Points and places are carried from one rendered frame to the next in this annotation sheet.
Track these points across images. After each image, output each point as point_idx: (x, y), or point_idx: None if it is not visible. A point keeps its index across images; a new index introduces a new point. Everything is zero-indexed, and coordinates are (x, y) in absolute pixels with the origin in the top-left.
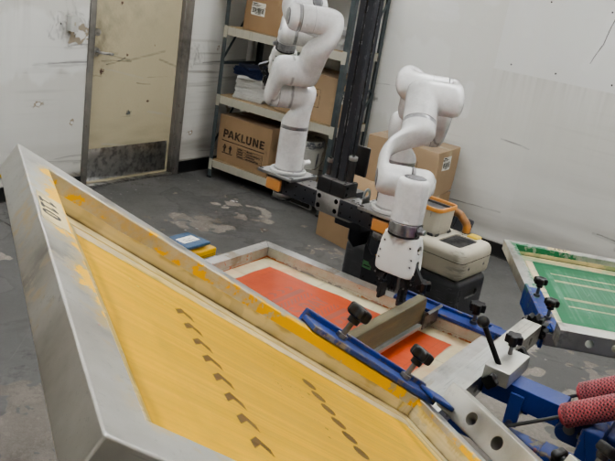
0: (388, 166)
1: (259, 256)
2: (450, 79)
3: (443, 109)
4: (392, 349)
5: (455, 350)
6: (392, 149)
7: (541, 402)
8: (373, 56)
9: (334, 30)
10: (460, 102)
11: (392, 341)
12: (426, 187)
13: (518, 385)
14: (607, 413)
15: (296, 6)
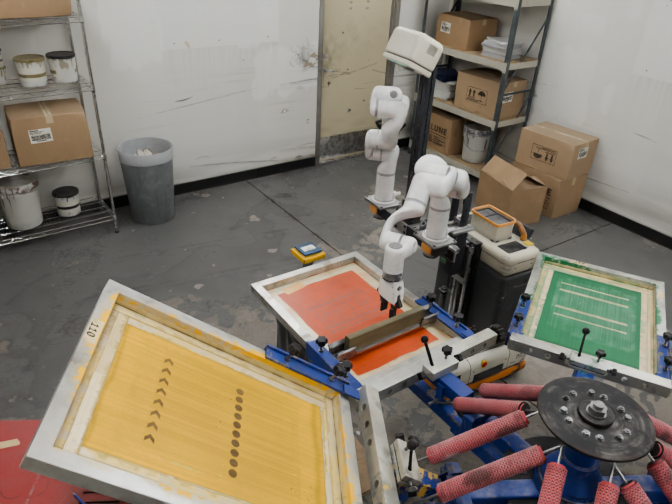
0: (385, 234)
1: (347, 262)
2: (448, 167)
3: (432, 194)
4: (395, 339)
5: (438, 343)
6: (392, 221)
7: (452, 392)
8: (428, 132)
9: (398, 117)
10: (442, 190)
11: (391, 336)
12: (399, 253)
13: (443, 379)
14: (472, 410)
15: (373, 102)
